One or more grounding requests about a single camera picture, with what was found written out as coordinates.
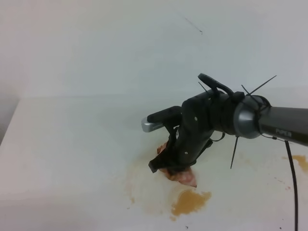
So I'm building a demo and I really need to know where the black cable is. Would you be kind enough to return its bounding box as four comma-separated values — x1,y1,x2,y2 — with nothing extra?
285,141,299,231

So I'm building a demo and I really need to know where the stained pink white rag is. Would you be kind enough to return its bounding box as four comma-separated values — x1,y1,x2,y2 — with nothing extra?
156,142,198,188

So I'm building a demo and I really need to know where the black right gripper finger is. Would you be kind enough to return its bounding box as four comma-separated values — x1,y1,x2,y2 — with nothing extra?
168,167,185,177

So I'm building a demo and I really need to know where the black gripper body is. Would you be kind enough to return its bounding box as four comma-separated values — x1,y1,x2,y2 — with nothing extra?
166,92,231,168

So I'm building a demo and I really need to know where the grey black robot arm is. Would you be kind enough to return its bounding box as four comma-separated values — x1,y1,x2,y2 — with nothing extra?
147,91,308,173

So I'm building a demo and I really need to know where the large brown coffee puddle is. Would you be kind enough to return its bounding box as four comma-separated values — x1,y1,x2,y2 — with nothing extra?
171,190,212,217

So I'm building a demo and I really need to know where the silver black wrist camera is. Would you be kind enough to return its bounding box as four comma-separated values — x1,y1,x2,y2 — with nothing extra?
141,106,182,133

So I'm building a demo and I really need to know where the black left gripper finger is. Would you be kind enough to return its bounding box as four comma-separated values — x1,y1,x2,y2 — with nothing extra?
148,154,176,173

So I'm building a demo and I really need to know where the small brown coffee stain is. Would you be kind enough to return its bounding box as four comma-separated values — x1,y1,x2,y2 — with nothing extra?
292,155,308,173

